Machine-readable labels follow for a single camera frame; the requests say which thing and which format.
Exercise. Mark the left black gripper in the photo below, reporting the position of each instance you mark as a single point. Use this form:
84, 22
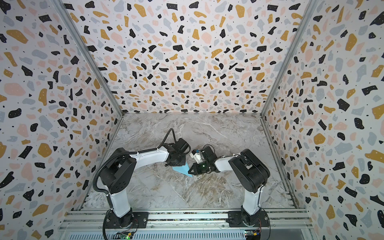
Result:
183, 163

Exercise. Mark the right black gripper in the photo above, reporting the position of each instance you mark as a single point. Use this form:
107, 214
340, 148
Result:
195, 169

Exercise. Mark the light blue paper sheet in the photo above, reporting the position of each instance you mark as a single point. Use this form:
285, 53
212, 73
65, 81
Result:
183, 169

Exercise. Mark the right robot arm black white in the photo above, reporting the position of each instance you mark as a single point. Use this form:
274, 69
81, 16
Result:
251, 172

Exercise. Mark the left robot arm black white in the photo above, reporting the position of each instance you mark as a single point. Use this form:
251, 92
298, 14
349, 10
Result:
114, 175

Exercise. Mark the left green circuit board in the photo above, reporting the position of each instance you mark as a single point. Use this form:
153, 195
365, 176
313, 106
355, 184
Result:
126, 235

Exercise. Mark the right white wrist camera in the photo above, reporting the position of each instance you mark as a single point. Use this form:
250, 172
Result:
196, 155

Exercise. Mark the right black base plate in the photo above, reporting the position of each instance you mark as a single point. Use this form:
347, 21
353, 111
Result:
238, 219

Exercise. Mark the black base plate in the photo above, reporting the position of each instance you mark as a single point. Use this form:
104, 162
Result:
132, 220
238, 219

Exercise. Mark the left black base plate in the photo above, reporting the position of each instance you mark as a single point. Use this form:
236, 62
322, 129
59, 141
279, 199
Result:
132, 220

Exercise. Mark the right circuit board with wires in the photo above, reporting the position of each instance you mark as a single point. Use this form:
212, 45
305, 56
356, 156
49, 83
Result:
253, 235

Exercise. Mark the aluminium front rail frame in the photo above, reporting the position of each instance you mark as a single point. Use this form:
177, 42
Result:
188, 224

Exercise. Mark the left aluminium corner post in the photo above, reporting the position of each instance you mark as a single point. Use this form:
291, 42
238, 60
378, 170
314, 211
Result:
64, 15

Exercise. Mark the aluminium corner post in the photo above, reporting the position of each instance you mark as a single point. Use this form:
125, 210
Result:
64, 15
290, 54

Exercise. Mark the right aluminium corner post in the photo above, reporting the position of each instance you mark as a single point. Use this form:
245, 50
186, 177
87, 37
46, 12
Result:
290, 54

